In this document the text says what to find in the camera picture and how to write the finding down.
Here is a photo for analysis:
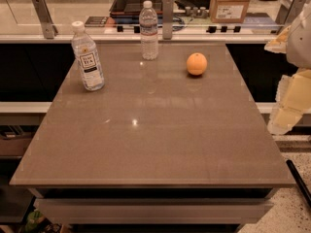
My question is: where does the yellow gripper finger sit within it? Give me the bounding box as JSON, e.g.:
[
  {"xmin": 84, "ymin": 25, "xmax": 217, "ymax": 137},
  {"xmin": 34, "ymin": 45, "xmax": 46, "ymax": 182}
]
[
  {"xmin": 264, "ymin": 27, "xmax": 290, "ymax": 53},
  {"xmin": 267, "ymin": 69, "xmax": 311, "ymax": 135}
]

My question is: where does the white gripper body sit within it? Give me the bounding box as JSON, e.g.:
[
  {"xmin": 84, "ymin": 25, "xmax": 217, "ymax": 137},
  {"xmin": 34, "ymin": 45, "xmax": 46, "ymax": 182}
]
[{"xmin": 287, "ymin": 3, "xmax": 311, "ymax": 69}]

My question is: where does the clear plastic water bottle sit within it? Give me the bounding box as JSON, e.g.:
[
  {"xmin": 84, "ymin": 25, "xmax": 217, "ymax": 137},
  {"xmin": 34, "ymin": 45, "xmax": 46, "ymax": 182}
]
[{"xmin": 139, "ymin": 0, "xmax": 158, "ymax": 60}]

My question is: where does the tea bottle with label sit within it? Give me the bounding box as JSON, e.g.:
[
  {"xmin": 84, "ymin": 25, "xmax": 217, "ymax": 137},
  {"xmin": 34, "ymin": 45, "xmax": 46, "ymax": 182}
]
[{"xmin": 71, "ymin": 21, "xmax": 104, "ymax": 91}]

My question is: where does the cardboard box with label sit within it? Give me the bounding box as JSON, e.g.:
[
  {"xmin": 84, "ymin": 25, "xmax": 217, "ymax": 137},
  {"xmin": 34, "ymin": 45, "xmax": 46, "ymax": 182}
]
[{"xmin": 209, "ymin": 0, "xmax": 250, "ymax": 23}]

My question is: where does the orange fruit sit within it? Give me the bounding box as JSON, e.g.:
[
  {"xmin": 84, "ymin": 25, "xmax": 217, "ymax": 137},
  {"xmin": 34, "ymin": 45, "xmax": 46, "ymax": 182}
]
[{"xmin": 187, "ymin": 52, "xmax": 208, "ymax": 76}]

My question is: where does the black rod on floor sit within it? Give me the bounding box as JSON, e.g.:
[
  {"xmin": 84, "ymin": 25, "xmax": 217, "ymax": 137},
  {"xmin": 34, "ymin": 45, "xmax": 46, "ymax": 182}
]
[{"xmin": 286, "ymin": 159, "xmax": 311, "ymax": 208}]

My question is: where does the dark open tray box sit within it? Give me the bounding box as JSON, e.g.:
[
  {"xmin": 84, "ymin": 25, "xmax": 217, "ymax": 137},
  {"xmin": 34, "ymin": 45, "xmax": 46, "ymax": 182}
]
[{"xmin": 109, "ymin": 0, "xmax": 172, "ymax": 17}]

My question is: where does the green object under table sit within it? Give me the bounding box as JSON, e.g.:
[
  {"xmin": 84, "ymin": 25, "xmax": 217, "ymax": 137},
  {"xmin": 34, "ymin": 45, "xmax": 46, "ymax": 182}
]
[{"xmin": 24, "ymin": 211, "xmax": 45, "ymax": 233}]

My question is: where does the right metal glass bracket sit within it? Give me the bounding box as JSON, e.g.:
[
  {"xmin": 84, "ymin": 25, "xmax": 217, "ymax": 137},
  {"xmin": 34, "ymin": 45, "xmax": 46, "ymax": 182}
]
[{"xmin": 275, "ymin": 0, "xmax": 307, "ymax": 32}]

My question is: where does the metal glass bracket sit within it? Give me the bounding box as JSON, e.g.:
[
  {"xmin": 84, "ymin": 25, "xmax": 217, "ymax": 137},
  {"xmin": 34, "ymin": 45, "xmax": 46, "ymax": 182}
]
[
  {"xmin": 162, "ymin": 0, "xmax": 174, "ymax": 40},
  {"xmin": 275, "ymin": 0, "xmax": 307, "ymax": 32},
  {"xmin": 31, "ymin": 0, "xmax": 58, "ymax": 39}
]

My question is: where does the middle metal glass bracket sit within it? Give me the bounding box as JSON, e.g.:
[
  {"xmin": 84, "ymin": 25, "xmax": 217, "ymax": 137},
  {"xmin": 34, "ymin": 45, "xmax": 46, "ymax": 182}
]
[{"xmin": 162, "ymin": 0, "xmax": 174, "ymax": 40}]

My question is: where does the left metal glass bracket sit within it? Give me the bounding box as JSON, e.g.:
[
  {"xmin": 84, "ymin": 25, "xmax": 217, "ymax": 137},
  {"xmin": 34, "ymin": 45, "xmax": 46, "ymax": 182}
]
[{"xmin": 31, "ymin": 0, "xmax": 58, "ymax": 39}]

